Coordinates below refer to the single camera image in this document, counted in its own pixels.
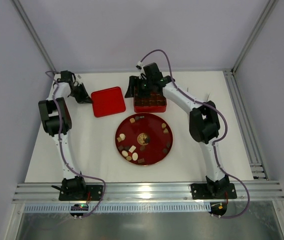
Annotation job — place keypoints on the white spiral round chocolate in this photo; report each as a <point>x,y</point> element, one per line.
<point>124,153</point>

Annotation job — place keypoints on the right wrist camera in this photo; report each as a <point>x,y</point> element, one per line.
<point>140,67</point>

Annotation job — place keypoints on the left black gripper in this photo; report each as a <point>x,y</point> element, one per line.
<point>76,90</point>

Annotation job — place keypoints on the brown striped square chocolate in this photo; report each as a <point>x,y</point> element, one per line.
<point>141,161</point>

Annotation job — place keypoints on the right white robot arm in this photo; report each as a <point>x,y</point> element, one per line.
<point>204,127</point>

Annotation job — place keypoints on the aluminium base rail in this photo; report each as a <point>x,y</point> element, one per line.
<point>257,190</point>

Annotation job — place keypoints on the tan heart chocolate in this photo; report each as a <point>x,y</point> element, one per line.
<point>165,131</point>

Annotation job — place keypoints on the white heart chocolate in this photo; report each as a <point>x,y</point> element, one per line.
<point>122,136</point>

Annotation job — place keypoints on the tan square chocolate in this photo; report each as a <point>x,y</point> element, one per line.
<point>132,120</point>

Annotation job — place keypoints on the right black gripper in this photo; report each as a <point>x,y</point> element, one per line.
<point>139,85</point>

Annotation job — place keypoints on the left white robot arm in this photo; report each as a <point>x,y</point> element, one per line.
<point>57,123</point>

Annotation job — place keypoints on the steel tongs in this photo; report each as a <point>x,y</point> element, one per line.
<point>206,97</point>

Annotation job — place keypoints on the white rectangular chocolate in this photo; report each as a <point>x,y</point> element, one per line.
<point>132,149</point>

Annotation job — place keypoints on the brown cup chocolate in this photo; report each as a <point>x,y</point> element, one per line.
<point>165,150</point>

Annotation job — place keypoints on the perforated cable duct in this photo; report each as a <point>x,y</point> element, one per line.
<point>118,207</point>

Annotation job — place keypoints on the red square chocolate box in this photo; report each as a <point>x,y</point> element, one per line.
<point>155,104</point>

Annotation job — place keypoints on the brown round chocolate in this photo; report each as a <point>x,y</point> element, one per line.
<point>142,148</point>

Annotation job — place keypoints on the white oval chocolate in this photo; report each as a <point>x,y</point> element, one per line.
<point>135,156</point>

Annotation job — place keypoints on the round red lacquer plate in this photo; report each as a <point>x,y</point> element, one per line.
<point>149,127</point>

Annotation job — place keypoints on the red square box lid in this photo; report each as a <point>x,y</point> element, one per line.
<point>109,101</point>

